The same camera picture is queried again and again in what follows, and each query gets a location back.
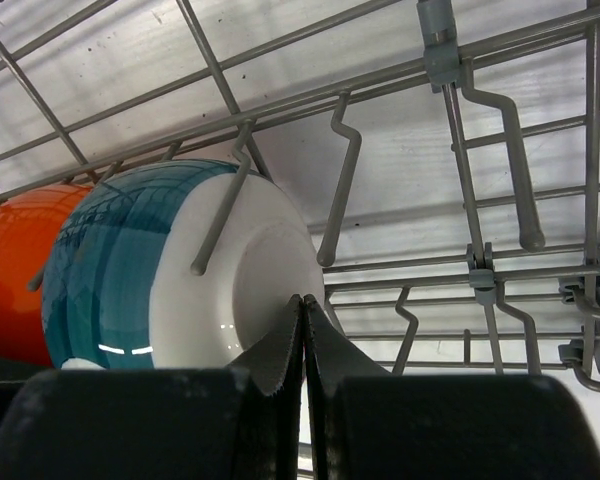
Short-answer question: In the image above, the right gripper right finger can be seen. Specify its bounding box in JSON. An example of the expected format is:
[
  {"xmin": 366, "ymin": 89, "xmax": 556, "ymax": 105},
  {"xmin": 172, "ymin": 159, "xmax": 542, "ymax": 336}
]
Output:
[{"xmin": 303, "ymin": 295, "xmax": 600, "ymax": 479}]

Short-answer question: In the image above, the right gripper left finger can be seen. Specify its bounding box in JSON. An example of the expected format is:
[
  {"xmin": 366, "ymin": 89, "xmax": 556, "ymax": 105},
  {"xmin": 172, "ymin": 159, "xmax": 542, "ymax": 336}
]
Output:
[{"xmin": 0, "ymin": 296, "xmax": 303, "ymax": 479}]

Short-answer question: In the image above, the teal white bowl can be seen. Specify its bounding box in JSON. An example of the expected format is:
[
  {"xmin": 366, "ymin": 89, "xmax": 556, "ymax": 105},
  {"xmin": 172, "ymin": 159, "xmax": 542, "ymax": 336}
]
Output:
[{"xmin": 41, "ymin": 160, "xmax": 324, "ymax": 369}]

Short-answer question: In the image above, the orange white bowl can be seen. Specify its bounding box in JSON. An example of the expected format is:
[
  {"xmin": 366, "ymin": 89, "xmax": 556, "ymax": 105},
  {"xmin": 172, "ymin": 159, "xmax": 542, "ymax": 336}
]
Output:
[{"xmin": 0, "ymin": 185, "xmax": 91, "ymax": 366}]

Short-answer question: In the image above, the grey wire dish rack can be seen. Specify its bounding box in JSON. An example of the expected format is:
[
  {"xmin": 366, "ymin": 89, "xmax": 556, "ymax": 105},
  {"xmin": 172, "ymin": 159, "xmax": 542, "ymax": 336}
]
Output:
[{"xmin": 0, "ymin": 1, "xmax": 600, "ymax": 374}]

